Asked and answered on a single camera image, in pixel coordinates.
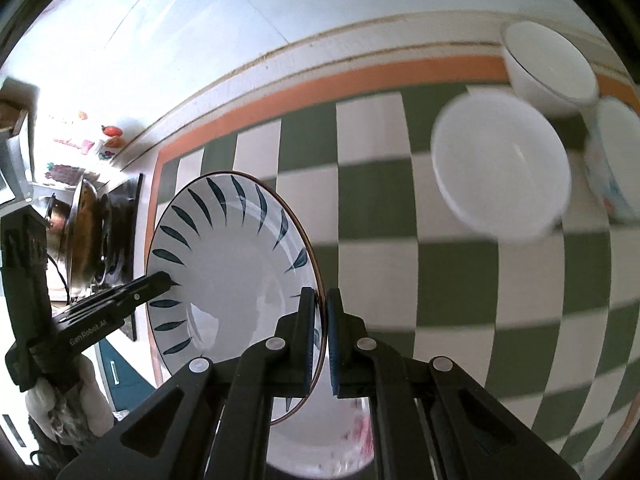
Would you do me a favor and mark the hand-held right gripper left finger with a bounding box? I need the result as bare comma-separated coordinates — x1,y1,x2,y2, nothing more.
55,286,321,480

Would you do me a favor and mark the colourful wall sticker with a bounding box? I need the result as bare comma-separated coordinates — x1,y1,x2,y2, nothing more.
44,161,86,186

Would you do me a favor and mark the teal cabinet front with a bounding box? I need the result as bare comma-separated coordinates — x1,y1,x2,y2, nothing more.
95,337,151,413

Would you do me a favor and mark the pink wall sticker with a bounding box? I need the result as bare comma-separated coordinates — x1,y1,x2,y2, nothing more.
52,137,96,155

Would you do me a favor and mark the white plate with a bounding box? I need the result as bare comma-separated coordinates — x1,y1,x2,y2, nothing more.
267,360,376,478

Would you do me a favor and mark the steel wok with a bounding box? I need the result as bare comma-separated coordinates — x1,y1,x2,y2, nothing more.
52,177,117,303

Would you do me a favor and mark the white bowl with coloured print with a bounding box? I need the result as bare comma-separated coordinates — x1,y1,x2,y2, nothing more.
582,96,640,223

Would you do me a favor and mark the plain white bowl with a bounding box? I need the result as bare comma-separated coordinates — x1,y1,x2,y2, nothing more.
430,92,573,243

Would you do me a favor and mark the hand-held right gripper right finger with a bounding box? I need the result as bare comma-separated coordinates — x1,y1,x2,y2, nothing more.
325,287,583,480

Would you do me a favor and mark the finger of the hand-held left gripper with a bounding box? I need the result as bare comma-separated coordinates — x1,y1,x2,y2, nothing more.
65,271,176,320

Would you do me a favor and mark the leaf pattern plate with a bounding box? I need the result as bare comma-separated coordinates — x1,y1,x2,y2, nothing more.
145,172,328,428

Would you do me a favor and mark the black gas stove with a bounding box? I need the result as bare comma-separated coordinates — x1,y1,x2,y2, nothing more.
92,174,146,343

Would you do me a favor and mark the steel steamer pot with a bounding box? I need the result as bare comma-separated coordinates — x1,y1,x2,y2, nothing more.
46,194,76,241

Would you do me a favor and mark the person's left hand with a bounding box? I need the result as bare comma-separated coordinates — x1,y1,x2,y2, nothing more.
25,355,115,443

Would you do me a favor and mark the white bowl with dark rim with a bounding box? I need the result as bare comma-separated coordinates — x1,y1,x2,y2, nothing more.
500,20,600,120

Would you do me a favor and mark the green checkered tablecloth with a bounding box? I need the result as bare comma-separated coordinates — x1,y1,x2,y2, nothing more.
147,52,640,466

